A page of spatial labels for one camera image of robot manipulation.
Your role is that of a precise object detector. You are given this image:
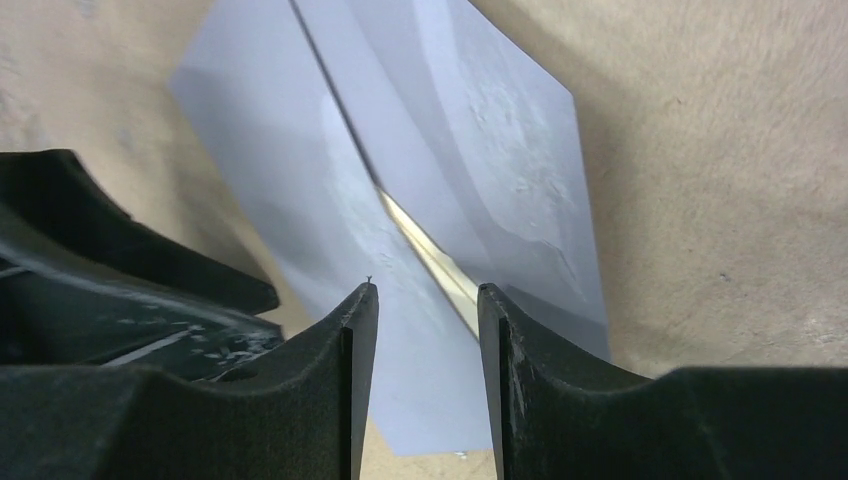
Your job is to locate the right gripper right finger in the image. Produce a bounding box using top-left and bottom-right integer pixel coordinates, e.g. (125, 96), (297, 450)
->
(478, 284), (847, 479)

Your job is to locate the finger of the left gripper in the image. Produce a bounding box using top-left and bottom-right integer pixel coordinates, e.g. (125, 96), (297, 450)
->
(1, 149), (283, 381)

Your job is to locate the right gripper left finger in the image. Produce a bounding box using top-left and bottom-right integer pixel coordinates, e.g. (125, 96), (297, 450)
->
(1, 283), (379, 479)

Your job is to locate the grey envelope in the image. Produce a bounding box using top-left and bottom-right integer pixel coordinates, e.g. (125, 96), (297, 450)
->
(170, 1), (610, 455)

